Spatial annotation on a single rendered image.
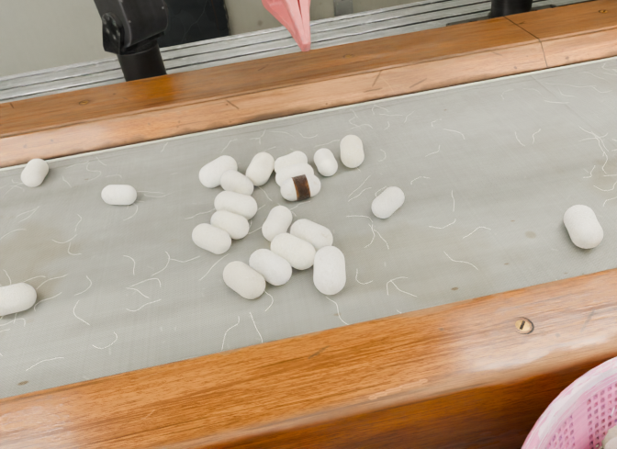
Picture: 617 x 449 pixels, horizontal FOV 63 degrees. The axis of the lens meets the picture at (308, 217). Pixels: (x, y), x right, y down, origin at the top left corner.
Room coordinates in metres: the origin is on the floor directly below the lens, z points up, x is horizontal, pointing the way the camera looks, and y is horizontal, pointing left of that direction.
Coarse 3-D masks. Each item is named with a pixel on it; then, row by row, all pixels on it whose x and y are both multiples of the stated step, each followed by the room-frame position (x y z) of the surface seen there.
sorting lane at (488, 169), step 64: (576, 64) 0.51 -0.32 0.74; (256, 128) 0.47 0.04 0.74; (320, 128) 0.45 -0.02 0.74; (384, 128) 0.43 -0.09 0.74; (448, 128) 0.42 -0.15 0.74; (512, 128) 0.40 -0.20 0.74; (576, 128) 0.39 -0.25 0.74; (0, 192) 0.41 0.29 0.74; (64, 192) 0.40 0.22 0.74; (192, 192) 0.37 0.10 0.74; (256, 192) 0.36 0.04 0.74; (320, 192) 0.34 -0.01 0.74; (448, 192) 0.32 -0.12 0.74; (512, 192) 0.31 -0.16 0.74; (576, 192) 0.30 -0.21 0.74; (0, 256) 0.32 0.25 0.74; (64, 256) 0.31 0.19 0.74; (128, 256) 0.30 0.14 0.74; (192, 256) 0.29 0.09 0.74; (384, 256) 0.26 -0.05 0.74; (448, 256) 0.25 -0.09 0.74; (512, 256) 0.24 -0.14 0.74; (576, 256) 0.23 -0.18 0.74; (0, 320) 0.25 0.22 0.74; (64, 320) 0.24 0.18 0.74; (128, 320) 0.23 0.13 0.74; (192, 320) 0.22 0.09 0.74; (256, 320) 0.21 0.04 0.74; (320, 320) 0.21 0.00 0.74; (0, 384) 0.19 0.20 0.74; (64, 384) 0.19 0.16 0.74
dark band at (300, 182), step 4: (296, 176) 0.34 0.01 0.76; (300, 176) 0.34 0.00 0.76; (304, 176) 0.34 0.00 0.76; (296, 180) 0.34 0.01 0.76; (300, 180) 0.34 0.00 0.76; (304, 180) 0.34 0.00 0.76; (296, 184) 0.34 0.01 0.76; (300, 184) 0.33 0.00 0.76; (304, 184) 0.33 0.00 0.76; (296, 188) 0.33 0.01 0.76; (300, 188) 0.33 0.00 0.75; (304, 188) 0.33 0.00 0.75; (308, 188) 0.33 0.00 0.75; (296, 192) 0.33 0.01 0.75; (300, 192) 0.33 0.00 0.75; (304, 192) 0.33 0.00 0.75; (308, 192) 0.33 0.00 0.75; (300, 196) 0.33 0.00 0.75; (304, 196) 0.33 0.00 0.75; (308, 196) 0.33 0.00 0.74
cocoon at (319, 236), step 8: (296, 224) 0.28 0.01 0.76; (304, 224) 0.28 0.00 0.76; (312, 224) 0.28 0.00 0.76; (296, 232) 0.28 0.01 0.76; (304, 232) 0.27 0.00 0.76; (312, 232) 0.27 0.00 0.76; (320, 232) 0.27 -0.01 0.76; (328, 232) 0.27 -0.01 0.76; (304, 240) 0.27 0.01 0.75; (312, 240) 0.27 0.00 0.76; (320, 240) 0.27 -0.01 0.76; (328, 240) 0.27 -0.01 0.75
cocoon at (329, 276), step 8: (320, 248) 0.25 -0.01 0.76; (328, 248) 0.25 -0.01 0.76; (336, 248) 0.25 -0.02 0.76; (320, 256) 0.24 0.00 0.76; (328, 256) 0.24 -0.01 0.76; (336, 256) 0.24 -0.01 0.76; (320, 264) 0.24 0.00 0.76; (328, 264) 0.23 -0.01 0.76; (336, 264) 0.24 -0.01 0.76; (344, 264) 0.24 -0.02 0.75; (320, 272) 0.23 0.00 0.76; (328, 272) 0.23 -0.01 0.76; (336, 272) 0.23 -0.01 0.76; (344, 272) 0.23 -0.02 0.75; (320, 280) 0.23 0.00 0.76; (328, 280) 0.22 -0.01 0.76; (336, 280) 0.22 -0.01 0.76; (344, 280) 0.23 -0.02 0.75; (320, 288) 0.22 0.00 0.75; (328, 288) 0.22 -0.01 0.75; (336, 288) 0.22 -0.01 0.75
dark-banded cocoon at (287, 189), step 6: (306, 174) 0.34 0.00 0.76; (312, 174) 0.34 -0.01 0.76; (288, 180) 0.34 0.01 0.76; (312, 180) 0.34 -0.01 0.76; (318, 180) 0.34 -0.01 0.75; (282, 186) 0.34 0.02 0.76; (288, 186) 0.33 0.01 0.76; (294, 186) 0.33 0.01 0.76; (312, 186) 0.33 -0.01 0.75; (318, 186) 0.34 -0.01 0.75; (282, 192) 0.34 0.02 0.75; (288, 192) 0.33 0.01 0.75; (294, 192) 0.33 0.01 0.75; (312, 192) 0.33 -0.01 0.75; (318, 192) 0.34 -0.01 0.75; (288, 198) 0.33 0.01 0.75; (294, 198) 0.33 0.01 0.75
